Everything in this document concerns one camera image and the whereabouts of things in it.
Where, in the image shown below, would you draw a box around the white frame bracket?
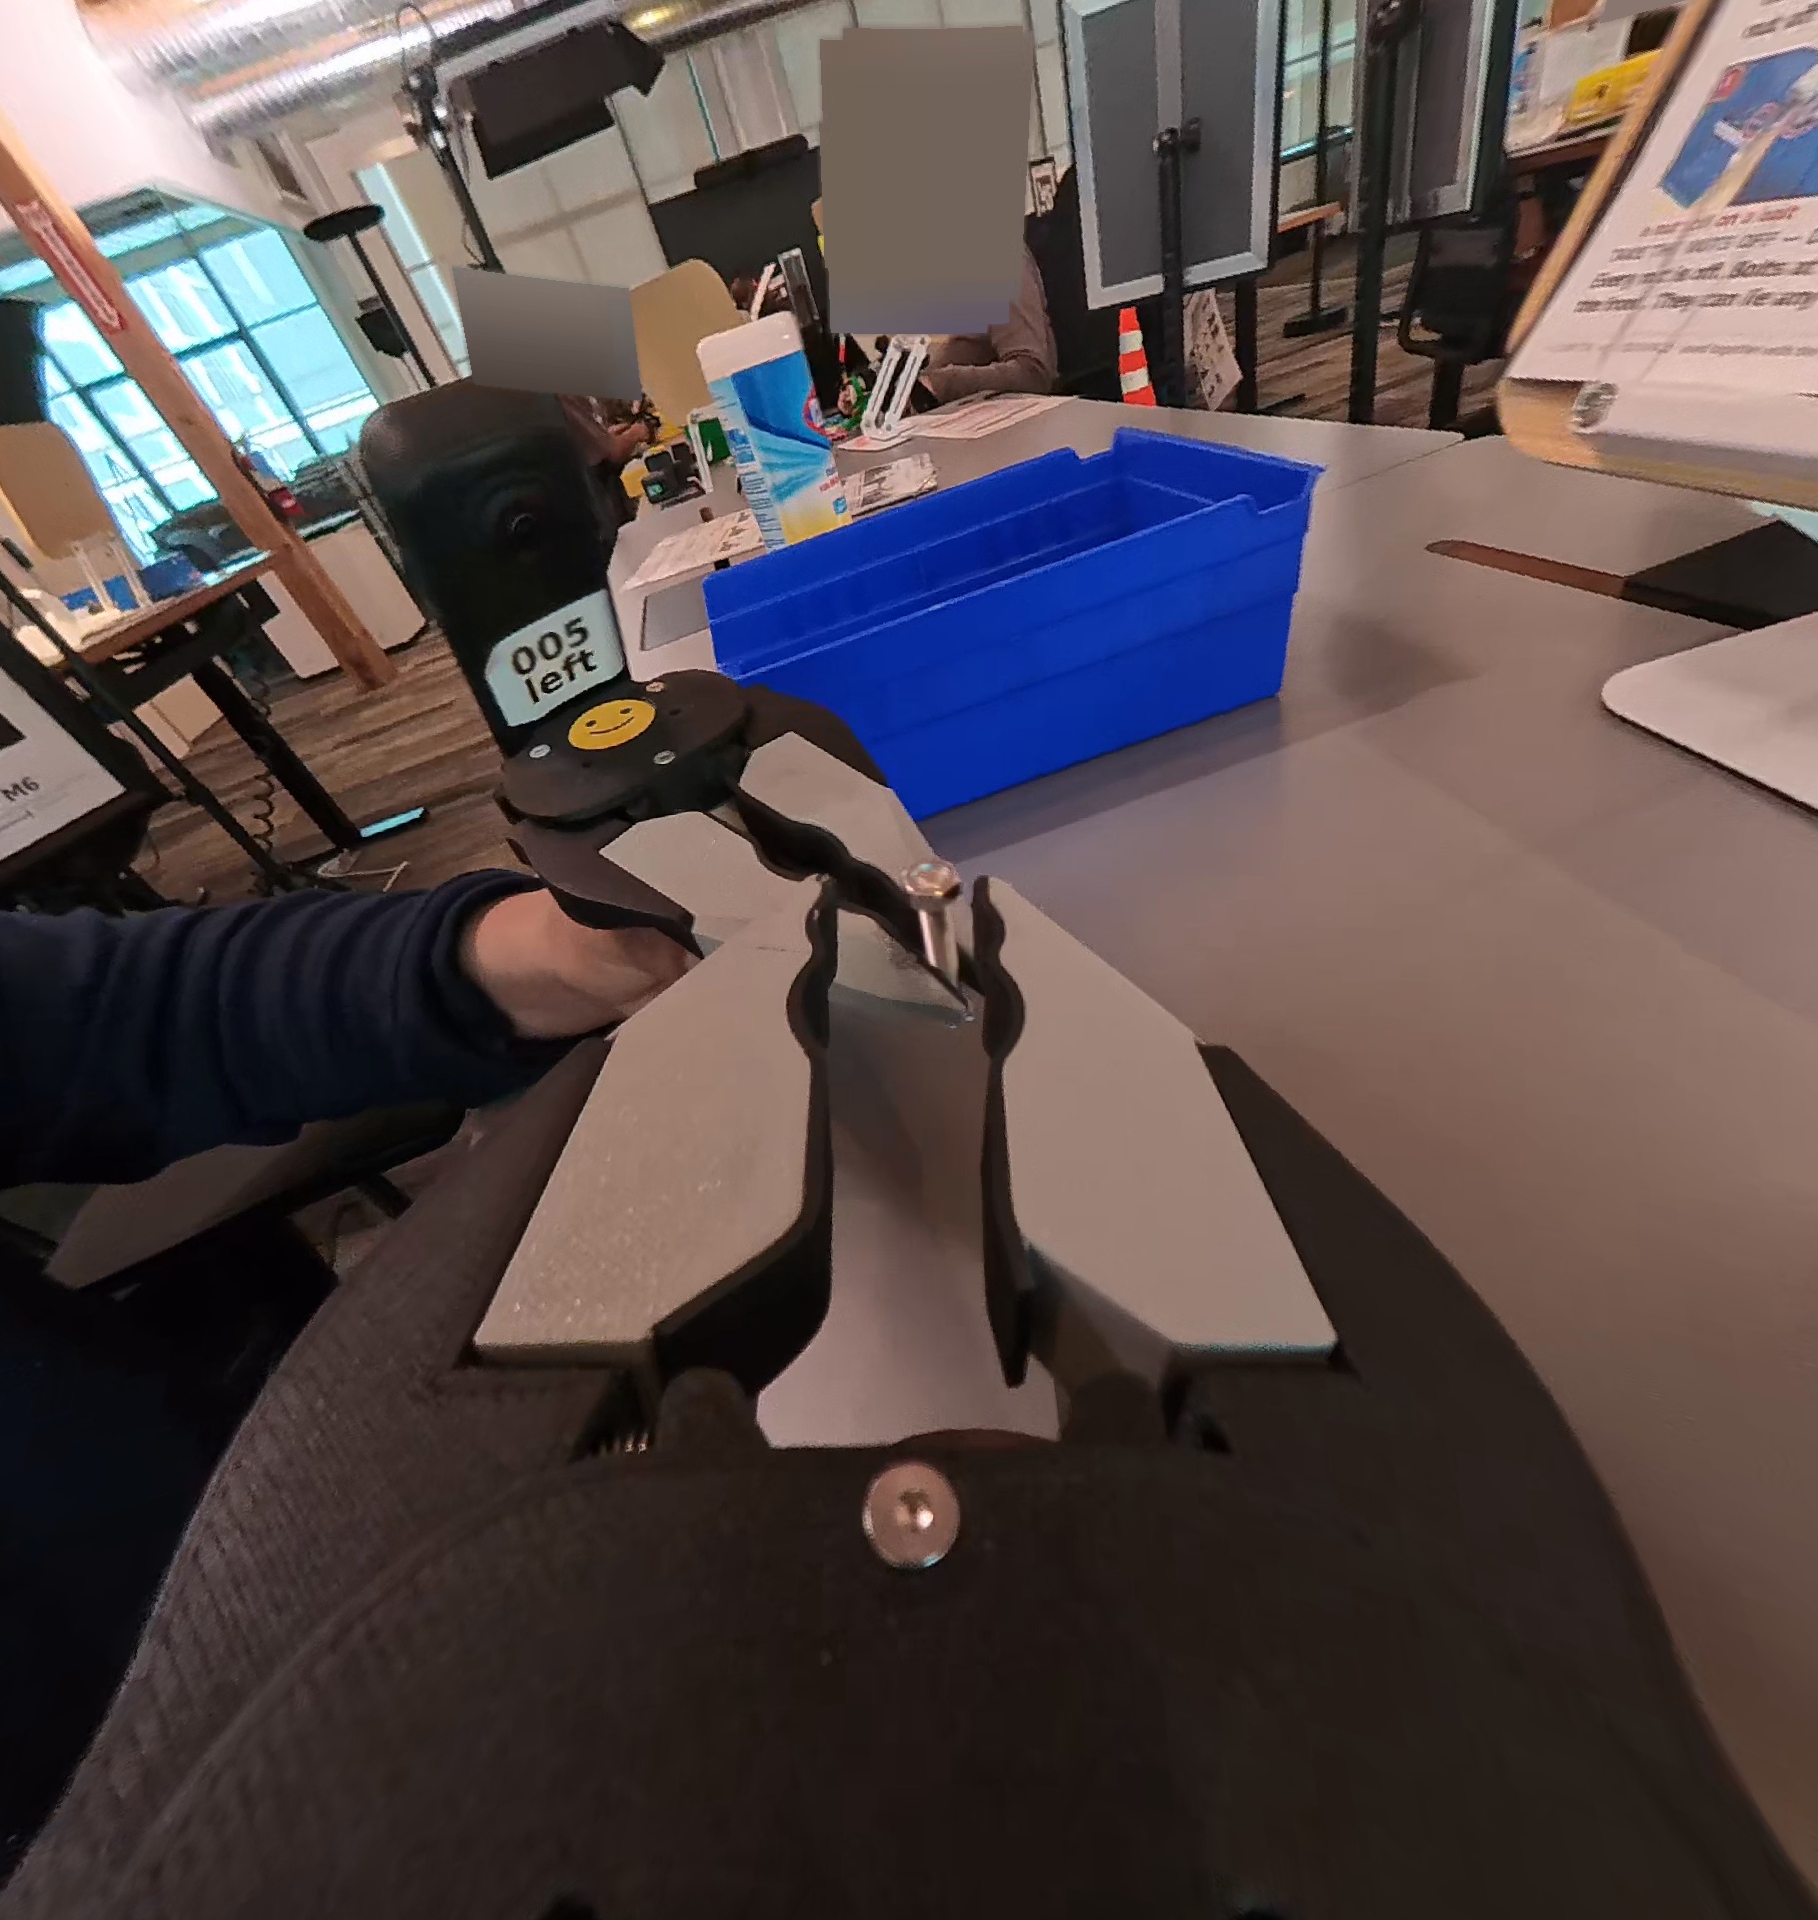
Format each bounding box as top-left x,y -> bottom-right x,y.
859,334 -> 934,447

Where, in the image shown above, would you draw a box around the printed instruction sheet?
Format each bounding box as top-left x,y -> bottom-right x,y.
1524,0 -> 1818,402

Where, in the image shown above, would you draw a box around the person's dark clothing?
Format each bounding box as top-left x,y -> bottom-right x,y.
0,1200 -> 344,1920

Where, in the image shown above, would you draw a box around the instruction sheet on stand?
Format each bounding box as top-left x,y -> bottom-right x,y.
1493,0 -> 1818,521

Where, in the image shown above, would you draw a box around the black studio light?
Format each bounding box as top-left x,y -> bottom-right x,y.
451,19 -> 668,178

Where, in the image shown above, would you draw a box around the wooden post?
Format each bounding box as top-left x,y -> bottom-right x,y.
0,39 -> 397,694

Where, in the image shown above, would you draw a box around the disinfecting wipes canister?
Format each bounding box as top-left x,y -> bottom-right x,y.
696,314 -> 850,548

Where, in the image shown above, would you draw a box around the black monitor screen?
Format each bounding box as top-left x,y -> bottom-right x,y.
651,138 -> 824,283

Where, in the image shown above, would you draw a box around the large window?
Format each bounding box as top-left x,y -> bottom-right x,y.
0,186 -> 390,530

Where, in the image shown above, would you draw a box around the blue plastic bin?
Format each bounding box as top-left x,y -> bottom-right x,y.
702,428 -> 1325,824

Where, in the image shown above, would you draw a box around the tan chair back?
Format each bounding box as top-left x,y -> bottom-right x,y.
0,425 -> 119,604
631,257 -> 749,429

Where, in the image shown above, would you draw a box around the white cabinet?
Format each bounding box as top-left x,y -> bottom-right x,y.
270,518 -> 432,681

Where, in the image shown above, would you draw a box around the framed grey panel on stand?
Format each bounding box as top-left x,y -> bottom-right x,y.
1062,0 -> 1287,407
1351,0 -> 1521,429

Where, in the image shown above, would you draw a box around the person's left hand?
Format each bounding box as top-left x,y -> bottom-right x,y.
458,887 -> 702,1042

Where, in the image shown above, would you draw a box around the white board stand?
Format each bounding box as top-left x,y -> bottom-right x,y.
1602,597 -> 1818,838

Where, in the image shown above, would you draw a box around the white paper sheets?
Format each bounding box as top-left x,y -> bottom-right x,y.
923,395 -> 1070,442

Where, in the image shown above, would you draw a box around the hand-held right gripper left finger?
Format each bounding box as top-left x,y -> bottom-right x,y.
467,878 -> 841,1396

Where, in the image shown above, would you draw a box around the silver air duct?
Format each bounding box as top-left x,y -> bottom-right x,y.
98,0 -> 850,95

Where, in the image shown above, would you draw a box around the framed printed sign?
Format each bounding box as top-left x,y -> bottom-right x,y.
0,570 -> 134,890

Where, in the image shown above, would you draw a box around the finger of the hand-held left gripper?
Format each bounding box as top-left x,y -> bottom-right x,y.
730,734 -> 932,952
596,810 -> 986,1028

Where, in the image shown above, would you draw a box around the black office chair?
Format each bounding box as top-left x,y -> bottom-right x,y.
1402,223 -> 1519,432

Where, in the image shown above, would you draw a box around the person's left forearm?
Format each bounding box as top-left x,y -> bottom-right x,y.
0,872 -> 543,1189

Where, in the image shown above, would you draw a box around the black-legged desk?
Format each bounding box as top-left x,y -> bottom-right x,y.
16,546 -> 432,876

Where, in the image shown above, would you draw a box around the black floor lamp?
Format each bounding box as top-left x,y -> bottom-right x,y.
303,208 -> 446,397

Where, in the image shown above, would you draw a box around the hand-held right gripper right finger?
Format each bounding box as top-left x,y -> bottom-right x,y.
977,874 -> 1343,1393

